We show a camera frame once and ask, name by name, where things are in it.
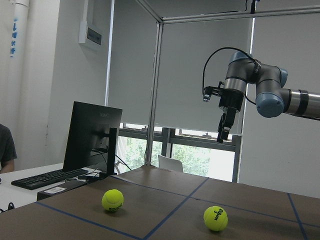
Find seated person grey shirt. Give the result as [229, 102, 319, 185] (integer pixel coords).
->
[0, 124, 17, 174]

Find aluminium frame post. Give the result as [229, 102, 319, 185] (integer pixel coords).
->
[144, 22, 164, 166]

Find white chair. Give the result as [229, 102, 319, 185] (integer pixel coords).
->
[158, 154, 183, 172]

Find black computer monitor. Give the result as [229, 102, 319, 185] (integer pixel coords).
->
[62, 101, 123, 179]

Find yellow Wilson tennis ball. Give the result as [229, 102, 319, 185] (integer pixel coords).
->
[203, 205, 228, 232]

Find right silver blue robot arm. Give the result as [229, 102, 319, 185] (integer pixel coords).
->
[216, 51, 320, 143]

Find black keyboard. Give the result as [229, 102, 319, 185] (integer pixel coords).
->
[11, 169, 89, 190]

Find black box with label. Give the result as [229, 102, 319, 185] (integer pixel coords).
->
[36, 179, 87, 201]

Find black right camera cable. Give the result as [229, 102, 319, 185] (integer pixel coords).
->
[201, 47, 258, 106]

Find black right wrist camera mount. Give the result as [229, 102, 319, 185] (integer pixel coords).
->
[202, 81, 225, 102]

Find white wall electrical box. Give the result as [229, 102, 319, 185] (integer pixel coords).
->
[78, 20, 103, 51]

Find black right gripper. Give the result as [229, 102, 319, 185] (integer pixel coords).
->
[216, 88, 244, 144]

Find yellow tennis ball near edge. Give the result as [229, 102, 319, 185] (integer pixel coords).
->
[101, 189, 124, 212]

